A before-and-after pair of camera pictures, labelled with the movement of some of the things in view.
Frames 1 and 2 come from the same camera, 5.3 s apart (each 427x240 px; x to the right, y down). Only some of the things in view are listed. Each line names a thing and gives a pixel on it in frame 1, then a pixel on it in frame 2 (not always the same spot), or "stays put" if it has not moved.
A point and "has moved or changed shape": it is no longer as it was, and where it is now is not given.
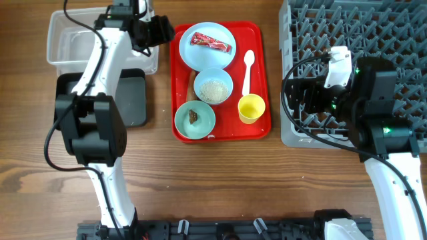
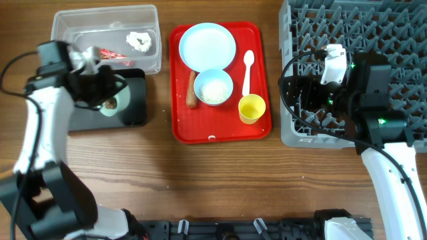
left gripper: (165, 31) -> (108, 72)
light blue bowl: (213, 86) stays put
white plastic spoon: (249, 59) stays put
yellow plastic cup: (251, 107) stays put
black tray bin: (130, 88) stays put
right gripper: (315, 87) stays put
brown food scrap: (193, 116) has moved or changed shape
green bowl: (202, 127) -> (123, 99)
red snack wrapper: (197, 39) has moved or changed shape
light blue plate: (200, 58) stays put
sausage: (191, 94) stays put
